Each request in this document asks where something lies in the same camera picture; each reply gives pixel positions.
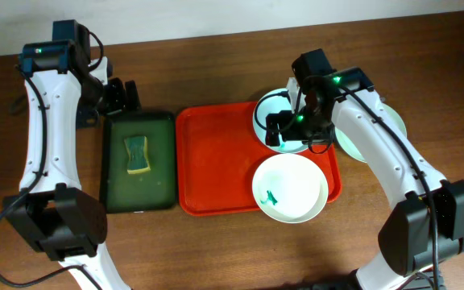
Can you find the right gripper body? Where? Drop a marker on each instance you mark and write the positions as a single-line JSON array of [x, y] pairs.
[[274, 129]]

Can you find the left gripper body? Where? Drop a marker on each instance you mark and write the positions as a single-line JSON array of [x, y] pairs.
[[118, 97]]

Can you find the pale blue plate top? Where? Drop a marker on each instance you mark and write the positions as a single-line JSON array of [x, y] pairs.
[[272, 103]]

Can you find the pale green plate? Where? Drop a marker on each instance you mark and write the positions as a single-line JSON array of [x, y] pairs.
[[351, 150]]

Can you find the yellow green scrub sponge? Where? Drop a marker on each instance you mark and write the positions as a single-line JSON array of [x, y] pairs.
[[136, 148]]

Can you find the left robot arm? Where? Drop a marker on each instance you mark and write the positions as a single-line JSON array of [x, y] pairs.
[[65, 88]]

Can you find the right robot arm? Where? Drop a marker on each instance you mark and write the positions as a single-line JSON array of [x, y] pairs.
[[426, 224]]

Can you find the red plastic tray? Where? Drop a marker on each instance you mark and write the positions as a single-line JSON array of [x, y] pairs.
[[218, 153]]

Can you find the dark green rectangular tray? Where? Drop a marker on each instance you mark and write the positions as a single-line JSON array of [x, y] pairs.
[[122, 192]]

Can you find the white plate bottom right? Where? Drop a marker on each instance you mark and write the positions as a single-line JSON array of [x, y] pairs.
[[290, 188]]

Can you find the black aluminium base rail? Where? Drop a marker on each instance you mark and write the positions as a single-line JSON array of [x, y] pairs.
[[422, 280]]

